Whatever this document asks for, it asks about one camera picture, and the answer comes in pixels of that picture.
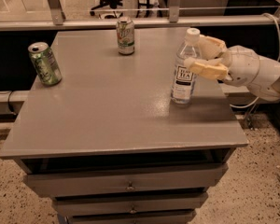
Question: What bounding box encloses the white soda can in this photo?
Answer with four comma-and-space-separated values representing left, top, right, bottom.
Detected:
116, 16, 134, 55

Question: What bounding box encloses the green soda can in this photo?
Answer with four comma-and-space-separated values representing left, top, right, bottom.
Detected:
28, 42, 62, 86

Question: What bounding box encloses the metal railing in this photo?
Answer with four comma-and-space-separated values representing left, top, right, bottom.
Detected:
0, 0, 280, 31

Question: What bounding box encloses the white cable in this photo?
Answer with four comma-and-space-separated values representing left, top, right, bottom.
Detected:
229, 12, 280, 110

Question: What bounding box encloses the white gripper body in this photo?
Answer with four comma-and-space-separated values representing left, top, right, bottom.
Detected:
221, 46, 259, 87

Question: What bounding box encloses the grey drawer cabinet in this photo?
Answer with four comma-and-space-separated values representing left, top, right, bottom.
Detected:
0, 27, 249, 224

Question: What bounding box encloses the grey drawer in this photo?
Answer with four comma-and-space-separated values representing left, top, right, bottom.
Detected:
53, 192, 208, 217
69, 210, 196, 224
24, 163, 228, 197

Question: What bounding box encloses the middle grey drawer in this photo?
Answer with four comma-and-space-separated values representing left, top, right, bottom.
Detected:
53, 192, 208, 217

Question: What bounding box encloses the bottom grey drawer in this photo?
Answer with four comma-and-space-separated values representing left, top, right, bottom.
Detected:
69, 210, 196, 224

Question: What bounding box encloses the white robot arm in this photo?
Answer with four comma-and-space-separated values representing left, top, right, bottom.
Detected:
183, 35, 280, 102

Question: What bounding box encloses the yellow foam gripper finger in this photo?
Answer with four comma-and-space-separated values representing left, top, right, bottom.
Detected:
198, 35, 227, 60
183, 57, 228, 80

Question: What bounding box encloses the clear blue plastic bottle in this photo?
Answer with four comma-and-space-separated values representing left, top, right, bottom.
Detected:
171, 28, 201, 105

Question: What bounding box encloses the top grey drawer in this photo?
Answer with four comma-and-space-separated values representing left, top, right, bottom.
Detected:
24, 163, 228, 197

